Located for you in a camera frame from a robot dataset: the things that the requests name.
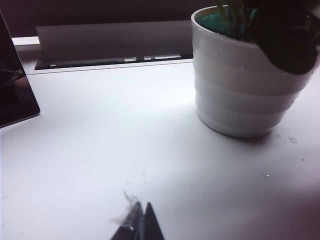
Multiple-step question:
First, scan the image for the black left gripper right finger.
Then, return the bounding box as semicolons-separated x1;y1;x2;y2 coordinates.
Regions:
143;201;166;240

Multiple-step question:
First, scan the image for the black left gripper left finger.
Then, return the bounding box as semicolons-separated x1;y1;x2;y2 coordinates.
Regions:
109;201;145;240

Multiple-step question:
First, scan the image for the white ribbed plant pot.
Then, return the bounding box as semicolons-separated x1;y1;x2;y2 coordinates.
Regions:
191;4;318;139

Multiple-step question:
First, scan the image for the green leafy plant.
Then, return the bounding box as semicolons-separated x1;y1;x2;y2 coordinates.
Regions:
214;0;320;76

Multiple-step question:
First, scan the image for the dark flat monitor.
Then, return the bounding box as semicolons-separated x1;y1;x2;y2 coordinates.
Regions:
0;9;41;129

